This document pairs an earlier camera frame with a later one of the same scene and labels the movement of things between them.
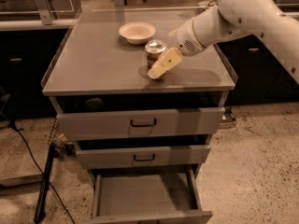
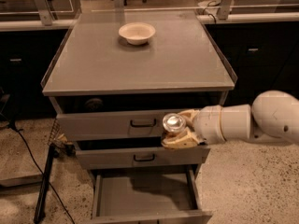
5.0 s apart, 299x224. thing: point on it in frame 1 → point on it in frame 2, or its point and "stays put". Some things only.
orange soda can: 153,49 → 174,122
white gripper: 185,40 → 209,123
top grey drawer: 136,118 stays put
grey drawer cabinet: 144,140 stays put
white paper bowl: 137,33 stays put
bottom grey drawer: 148,196 stays put
